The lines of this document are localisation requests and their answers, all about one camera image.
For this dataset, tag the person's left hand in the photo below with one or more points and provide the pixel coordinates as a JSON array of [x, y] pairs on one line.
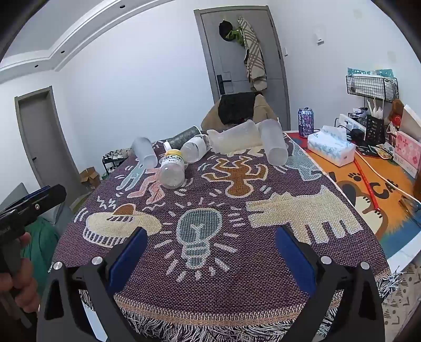
[[24, 286]]

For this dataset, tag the black cloth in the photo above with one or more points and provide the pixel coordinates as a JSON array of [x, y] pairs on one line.
[[235, 108]]

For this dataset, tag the brown plush toy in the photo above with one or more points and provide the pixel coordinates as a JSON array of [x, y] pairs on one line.
[[396, 110]]

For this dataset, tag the black shoe rack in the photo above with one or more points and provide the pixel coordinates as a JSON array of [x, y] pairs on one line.
[[113, 161]]

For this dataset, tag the white tissue box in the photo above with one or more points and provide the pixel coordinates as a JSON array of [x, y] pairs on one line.
[[330, 148]]

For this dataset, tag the purple drink can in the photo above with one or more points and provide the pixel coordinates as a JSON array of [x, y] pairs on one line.
[[306, 123]]

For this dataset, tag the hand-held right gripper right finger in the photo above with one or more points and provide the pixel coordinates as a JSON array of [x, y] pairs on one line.
[[294, 259]]

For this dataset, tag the tall frosted plastic cup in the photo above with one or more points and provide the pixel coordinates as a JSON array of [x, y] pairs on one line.
[[273, 143]]

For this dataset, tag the green garment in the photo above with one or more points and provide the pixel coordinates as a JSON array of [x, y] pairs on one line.
[[41, 243]]

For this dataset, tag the dark patterned paper cup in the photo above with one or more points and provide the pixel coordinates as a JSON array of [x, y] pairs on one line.
[[184, 136]]

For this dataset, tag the black mesh pen holder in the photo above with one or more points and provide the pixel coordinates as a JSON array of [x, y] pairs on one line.
[[375, 130]]

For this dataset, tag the black hat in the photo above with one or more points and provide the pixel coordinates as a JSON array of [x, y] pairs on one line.
[[226, 30]]

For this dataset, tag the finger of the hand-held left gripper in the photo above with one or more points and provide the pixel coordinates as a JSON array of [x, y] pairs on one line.
[[34, 194], [39, 205]]

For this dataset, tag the red stick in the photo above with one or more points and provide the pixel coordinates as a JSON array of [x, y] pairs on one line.
[[366, 182]]

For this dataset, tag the cardboard box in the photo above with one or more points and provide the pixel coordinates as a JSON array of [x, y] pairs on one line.
[[89, 177]]

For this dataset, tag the plain grey door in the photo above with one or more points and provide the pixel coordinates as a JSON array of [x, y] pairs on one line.
[[42, 141]]

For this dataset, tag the plaid scarf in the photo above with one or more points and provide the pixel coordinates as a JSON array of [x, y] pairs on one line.
[[253, 52]]

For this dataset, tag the small frosted plastic cup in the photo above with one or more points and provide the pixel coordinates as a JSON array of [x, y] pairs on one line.
[[145, 152]]

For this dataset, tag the frosted plastic pitcher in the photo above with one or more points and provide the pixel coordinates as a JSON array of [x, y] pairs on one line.
[[235, 136]]

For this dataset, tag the white label clear bottle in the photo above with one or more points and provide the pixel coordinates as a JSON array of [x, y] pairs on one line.
[[194, 149]]

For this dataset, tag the pink flower box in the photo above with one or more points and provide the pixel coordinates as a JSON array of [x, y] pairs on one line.
[[406, 148]]

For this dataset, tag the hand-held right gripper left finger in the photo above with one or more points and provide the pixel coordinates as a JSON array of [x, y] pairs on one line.
[[129, 258]]

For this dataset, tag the yellow label clear bottle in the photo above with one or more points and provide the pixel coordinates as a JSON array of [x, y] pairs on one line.
[[171, 171]]

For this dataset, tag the orange cat print mat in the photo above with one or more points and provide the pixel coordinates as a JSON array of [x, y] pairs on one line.
[[394, 197]]

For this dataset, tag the green cloth on hook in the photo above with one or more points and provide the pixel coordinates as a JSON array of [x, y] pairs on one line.
[[237, 36]]

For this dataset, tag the printed woven blanket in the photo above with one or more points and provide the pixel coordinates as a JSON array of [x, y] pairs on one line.
[[236, 279]]

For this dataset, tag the white power strip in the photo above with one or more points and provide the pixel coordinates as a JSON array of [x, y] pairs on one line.
[[348, 122]]

